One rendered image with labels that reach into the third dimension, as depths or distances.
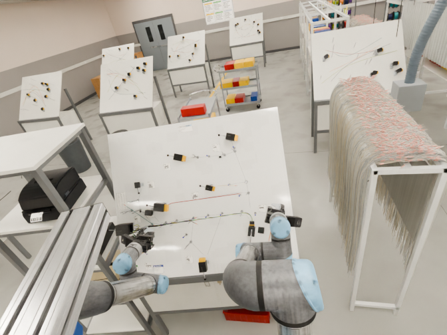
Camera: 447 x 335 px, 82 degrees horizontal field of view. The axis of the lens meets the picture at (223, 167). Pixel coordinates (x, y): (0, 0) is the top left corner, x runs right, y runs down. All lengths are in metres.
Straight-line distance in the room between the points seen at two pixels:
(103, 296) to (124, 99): 4.91
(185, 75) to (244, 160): 6.69
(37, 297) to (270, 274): 0.45
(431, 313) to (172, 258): 2.07
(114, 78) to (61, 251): 5.45
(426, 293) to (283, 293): 2.35
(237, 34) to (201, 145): 8.71
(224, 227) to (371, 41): 3.55
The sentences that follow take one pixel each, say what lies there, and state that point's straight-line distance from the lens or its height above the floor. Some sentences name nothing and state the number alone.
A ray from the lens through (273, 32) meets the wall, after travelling 12.20.
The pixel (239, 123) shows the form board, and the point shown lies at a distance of 1.72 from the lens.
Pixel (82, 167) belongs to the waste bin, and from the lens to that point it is 5.75.
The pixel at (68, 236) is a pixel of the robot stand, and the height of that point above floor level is 2.03.
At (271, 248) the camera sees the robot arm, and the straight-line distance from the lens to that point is 1.06.
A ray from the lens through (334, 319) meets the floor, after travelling 2.63.
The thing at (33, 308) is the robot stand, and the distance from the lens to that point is 0.50.
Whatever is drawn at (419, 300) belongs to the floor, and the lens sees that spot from 2.88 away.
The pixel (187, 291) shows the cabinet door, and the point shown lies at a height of 0.64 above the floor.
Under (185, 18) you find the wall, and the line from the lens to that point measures 12.83.
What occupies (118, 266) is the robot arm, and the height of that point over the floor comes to 1.50.
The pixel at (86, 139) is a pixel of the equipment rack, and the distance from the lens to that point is 1.87.
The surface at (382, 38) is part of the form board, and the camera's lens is 4.56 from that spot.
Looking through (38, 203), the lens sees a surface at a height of 1.59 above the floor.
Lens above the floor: 2.34
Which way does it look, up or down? 33 degrees down
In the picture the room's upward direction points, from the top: 12 degrees counter-clockwise
